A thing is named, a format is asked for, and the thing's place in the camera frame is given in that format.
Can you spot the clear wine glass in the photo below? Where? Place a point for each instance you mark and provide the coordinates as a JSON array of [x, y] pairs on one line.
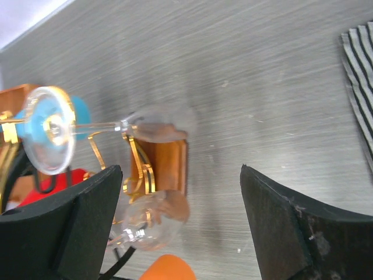
[[151, 222], [155, 123]]

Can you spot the blue plastic wine glass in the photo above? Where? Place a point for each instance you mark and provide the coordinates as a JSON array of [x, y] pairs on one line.
[[45, 121]]

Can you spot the wooden compartment tray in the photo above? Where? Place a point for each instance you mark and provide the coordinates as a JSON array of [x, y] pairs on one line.
[[12, 99]]

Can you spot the orange plastic wine glass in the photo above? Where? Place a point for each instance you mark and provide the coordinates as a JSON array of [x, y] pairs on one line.
[[170, 267]]

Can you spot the gold wire glass rack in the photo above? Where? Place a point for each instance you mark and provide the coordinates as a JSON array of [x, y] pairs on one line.
[[149, 177]]

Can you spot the striped cloth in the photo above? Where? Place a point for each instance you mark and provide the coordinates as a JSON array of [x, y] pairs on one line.
[[357, 62]]

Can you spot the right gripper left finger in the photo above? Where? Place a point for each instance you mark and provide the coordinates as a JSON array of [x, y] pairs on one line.
[[63, 236]]

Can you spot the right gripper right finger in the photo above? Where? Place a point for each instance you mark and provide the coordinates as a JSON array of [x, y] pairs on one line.
[[298, 237]]

